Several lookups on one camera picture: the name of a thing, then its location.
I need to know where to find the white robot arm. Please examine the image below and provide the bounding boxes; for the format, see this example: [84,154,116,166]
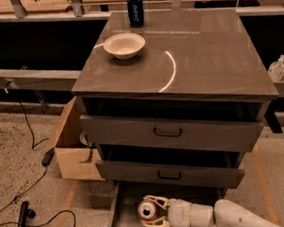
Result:
[137,195,281,227]

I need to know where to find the blue pepsi can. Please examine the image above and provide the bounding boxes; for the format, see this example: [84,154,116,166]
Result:
[127,0,144,28]

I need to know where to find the grey metal rail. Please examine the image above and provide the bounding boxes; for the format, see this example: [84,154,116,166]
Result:
[0,69,81,91]

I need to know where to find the grey top drawer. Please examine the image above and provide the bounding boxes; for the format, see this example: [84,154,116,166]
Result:
[80,115,263,152]

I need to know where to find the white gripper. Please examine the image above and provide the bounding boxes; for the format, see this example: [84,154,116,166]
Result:
[140,195,214,227]

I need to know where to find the grey open bottom drawer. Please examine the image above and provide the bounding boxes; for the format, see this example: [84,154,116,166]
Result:
[109,180,221,227]

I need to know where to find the grey middle drawer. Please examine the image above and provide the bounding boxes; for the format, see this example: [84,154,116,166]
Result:
[96,160,244,189]

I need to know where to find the cardboard box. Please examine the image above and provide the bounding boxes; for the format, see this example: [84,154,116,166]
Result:
[46,98,102,181]

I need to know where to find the white bowl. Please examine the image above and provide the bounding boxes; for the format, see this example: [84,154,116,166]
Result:
[103,33,145,60]

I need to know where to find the orange soda can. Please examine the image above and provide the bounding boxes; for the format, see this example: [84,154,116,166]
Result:
[137,200,159,221]

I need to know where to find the grey drawer cabinet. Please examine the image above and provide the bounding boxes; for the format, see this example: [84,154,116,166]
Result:
[64,0,284,205]

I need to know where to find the black power adapter cable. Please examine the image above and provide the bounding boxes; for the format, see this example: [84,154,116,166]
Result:
[0,77,61,223]

